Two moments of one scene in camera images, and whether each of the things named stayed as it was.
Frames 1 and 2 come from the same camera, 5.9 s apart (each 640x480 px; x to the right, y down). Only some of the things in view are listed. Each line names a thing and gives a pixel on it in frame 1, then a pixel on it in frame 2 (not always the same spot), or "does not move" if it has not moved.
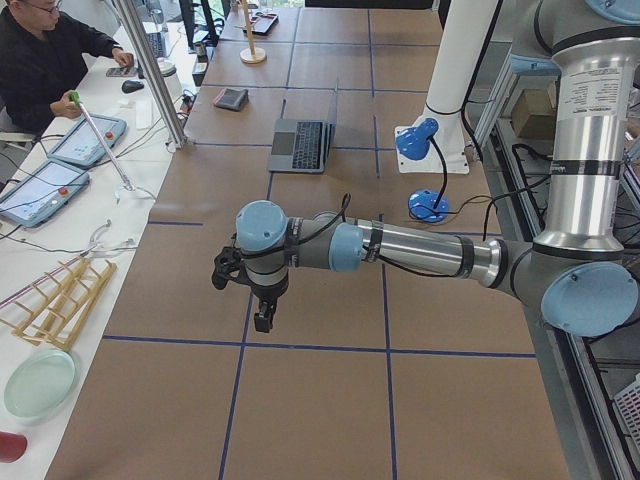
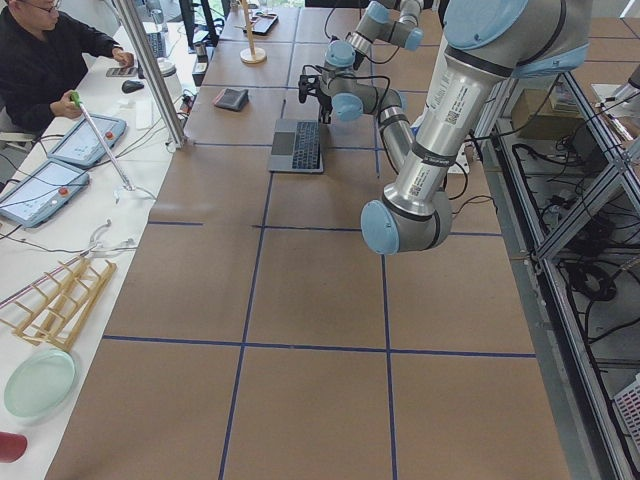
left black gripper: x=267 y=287 to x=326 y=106
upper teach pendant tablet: x=81 y=144 does not move
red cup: x=12 y=447 does not move
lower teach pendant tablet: x=42 y=192 does not move
